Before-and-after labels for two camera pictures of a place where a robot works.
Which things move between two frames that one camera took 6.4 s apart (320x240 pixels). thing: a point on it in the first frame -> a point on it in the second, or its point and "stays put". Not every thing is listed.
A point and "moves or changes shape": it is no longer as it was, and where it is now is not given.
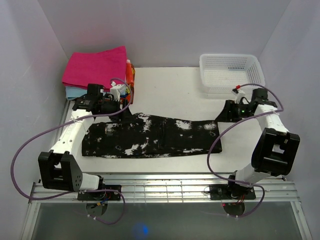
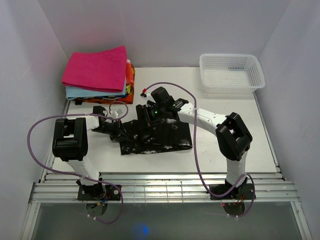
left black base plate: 103,195 stays put
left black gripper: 122,117 -> 119,135
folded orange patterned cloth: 130,76 stays put
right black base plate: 232,191 stays put
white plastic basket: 223,73 stays put
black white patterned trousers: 147,135 moves or changes shape
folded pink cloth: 99,67 stays put
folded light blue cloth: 72,93 stays put
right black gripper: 224,116 -> 146,120
